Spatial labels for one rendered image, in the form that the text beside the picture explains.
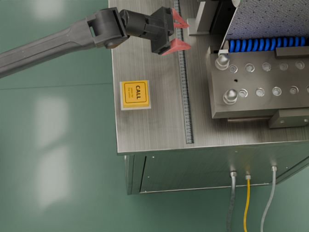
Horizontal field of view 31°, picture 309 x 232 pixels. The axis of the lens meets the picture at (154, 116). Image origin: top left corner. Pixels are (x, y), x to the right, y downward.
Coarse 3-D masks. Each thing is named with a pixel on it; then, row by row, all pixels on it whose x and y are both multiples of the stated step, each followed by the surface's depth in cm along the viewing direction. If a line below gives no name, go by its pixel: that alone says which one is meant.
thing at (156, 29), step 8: (160, 8) 138; (144, 16) 134; (152, 16) 137; (160, 16) 138; (152, 24) 134; (160, 24) 136; (144, 32) 135; (152, 32) 135; (160, 32) 136; (152, 40) 138; (160, 40) 137; (168, 40) 135; (152, 48) 140; (160, 48) 137
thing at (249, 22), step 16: (240, 16) 135; (256, 16) 135; (272, 16) 136; (288, 16) 137; (304, 16) 137; (240, 32) 144; (256, 32) 144; (272, 32) 145; (288, 32) 146; (304, 32) 147
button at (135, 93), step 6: (126, 84) 154; (132, 84) 154; (138, 84) 154; (144, 84) 154; (126, 90) 153; (132, 90) 153; (138, 90) 153; (144, 90) 153; (126, 96) 153; (132, 96) 153; (138, 96) 153; (144, 96) 153; (126, 102) 152; (132, 102) 152; (138, 102) 152; (144, 102) 152
